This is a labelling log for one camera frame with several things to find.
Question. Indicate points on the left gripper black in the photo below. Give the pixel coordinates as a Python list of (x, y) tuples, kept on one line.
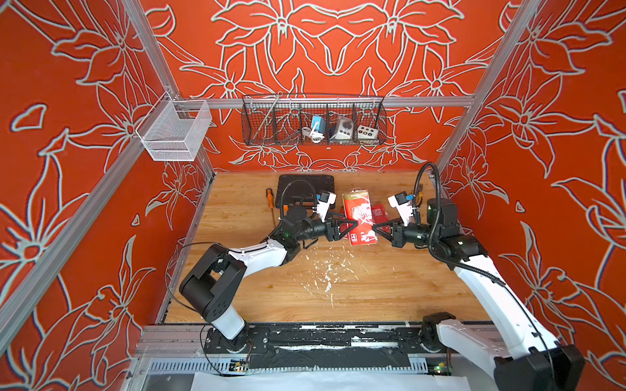
[(331, 230)]

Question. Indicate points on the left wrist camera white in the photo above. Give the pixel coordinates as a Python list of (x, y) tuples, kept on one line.
[(324, 201)]

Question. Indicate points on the clear plastic wall bin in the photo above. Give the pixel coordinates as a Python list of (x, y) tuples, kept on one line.
[(173, 131)]

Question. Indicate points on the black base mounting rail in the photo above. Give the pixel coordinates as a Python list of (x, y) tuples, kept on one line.
[(278, 347)]

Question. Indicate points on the black orange tool case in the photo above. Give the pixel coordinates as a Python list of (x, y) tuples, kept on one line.
[(300, 188)]

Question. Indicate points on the blue white small box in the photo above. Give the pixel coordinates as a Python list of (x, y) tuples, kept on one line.
[(318, 125)]

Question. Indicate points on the white dotted cube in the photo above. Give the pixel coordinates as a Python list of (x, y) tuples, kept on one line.
[(366, 134)]

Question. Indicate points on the white timer device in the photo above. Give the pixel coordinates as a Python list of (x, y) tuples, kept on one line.
[(343, 130)]

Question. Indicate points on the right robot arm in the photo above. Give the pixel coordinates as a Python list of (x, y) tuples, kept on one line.
[(525, 355)]

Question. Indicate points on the orange handled screwdriver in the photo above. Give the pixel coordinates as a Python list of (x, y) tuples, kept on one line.
[(271, 204)]

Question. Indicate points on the red ruler set package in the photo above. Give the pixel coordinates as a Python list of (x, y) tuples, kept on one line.
[(379, 213), (357, 206)]

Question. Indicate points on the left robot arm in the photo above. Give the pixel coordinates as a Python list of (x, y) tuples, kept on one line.
[(211, 286)]

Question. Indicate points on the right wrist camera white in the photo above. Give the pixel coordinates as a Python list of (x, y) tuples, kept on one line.
[(402, 202)]

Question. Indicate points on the black wire wall basket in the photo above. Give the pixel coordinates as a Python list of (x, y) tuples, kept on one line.
[(292, 119)]

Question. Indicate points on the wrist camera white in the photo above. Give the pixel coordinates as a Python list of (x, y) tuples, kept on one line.
[(324, 201), (402, 202)]

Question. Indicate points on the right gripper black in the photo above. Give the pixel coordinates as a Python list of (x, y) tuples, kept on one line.
[(397, 235)]

